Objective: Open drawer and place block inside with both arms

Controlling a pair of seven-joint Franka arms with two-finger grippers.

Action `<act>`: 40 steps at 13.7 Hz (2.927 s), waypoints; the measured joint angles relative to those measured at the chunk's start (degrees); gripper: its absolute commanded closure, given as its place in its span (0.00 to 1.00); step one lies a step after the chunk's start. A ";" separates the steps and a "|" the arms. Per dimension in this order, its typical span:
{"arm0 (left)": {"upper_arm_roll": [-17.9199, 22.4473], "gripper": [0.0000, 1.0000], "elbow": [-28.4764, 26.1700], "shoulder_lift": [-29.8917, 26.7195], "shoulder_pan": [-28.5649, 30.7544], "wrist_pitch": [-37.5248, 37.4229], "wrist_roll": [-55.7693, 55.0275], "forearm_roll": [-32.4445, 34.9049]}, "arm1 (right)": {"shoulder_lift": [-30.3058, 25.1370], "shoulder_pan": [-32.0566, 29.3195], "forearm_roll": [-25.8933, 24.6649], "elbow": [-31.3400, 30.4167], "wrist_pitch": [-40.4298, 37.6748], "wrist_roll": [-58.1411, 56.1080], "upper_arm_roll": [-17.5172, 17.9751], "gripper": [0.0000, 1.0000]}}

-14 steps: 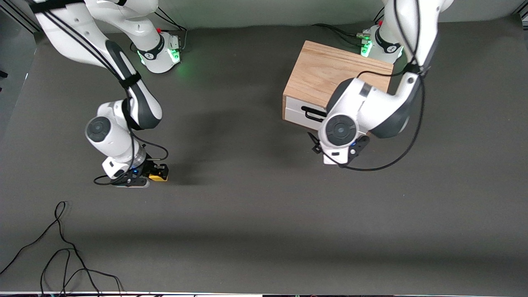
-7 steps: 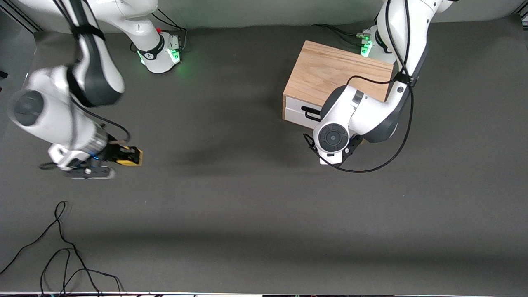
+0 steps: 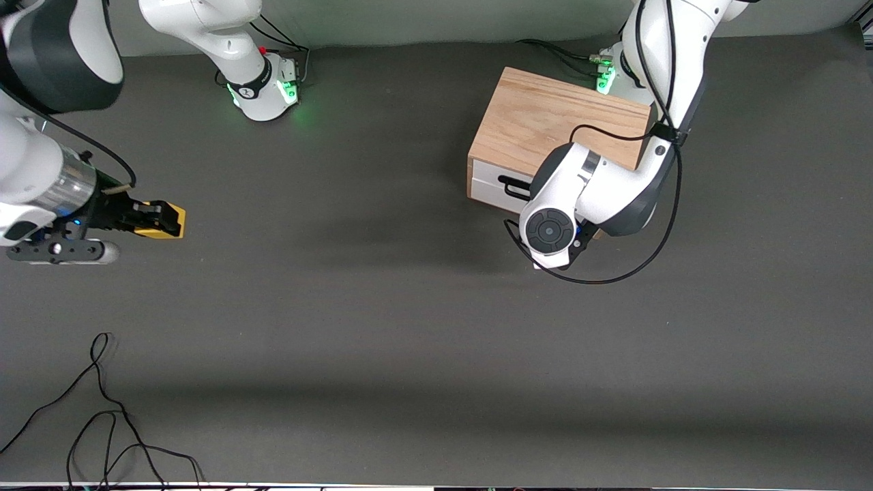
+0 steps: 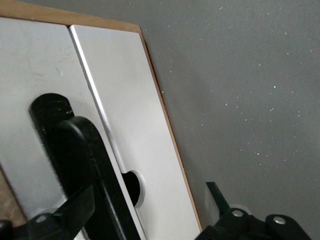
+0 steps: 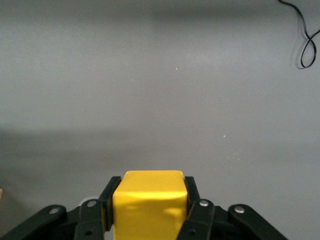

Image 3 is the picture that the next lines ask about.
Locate yellow cube block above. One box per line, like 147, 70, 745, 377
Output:
132, 201, 187, 240

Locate white drawer with black handle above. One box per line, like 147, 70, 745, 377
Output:
471, 160, 541, 214

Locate wooden drawer cabinet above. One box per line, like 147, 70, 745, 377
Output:
467, 66, 657, 241

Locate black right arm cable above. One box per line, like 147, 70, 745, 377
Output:
0, 82, 137, 195

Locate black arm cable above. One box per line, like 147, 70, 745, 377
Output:
0, 82, 137, 195
503, 0, 685, 285

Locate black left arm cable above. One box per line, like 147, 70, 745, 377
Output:
503, 0, 685, 285

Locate thin black loose cable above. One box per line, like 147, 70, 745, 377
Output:
66, 411, 207, 490
0, 332, 168, 490

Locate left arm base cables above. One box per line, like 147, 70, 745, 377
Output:
515, 38, 615, 79

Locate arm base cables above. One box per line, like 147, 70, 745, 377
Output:
215, 14, 312, 87
515, 38, 615, 79

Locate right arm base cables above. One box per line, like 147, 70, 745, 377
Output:
215, 14, 312, 87

